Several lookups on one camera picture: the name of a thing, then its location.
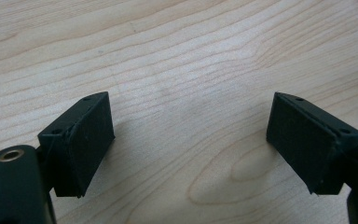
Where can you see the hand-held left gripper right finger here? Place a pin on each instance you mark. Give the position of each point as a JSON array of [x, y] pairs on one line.
[[307, 140]]

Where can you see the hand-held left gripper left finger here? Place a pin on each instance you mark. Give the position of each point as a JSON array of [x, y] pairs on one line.
[[80, 146]]

